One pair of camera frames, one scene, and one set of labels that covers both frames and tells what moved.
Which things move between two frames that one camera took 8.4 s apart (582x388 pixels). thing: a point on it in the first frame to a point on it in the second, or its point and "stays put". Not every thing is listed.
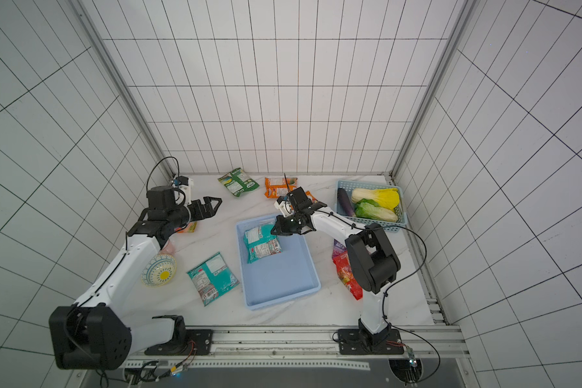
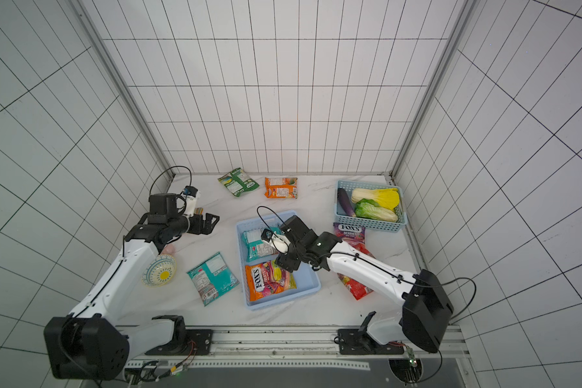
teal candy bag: x=212 y=278 stays put
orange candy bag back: x=277 y=187 stays put
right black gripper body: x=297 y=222 to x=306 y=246
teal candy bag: x=260 y=242 stays put
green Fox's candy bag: x=238 y=182 stays put
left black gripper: x=200 y=213 to x=208 y=228
